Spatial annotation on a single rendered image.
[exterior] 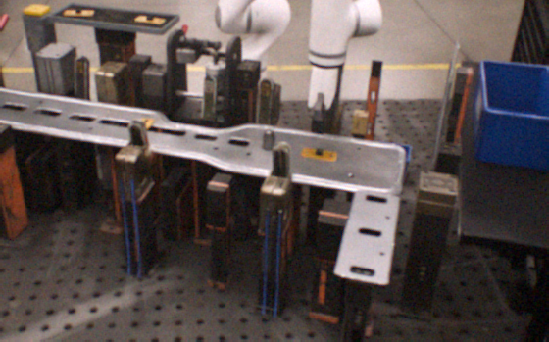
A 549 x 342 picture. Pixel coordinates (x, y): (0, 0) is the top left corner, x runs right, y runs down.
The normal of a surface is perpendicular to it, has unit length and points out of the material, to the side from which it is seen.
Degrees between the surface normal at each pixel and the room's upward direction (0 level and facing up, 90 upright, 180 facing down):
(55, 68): 90
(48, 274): 0
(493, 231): 0
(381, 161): 0
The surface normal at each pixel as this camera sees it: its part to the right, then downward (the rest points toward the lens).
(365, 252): 0.01, -0.87
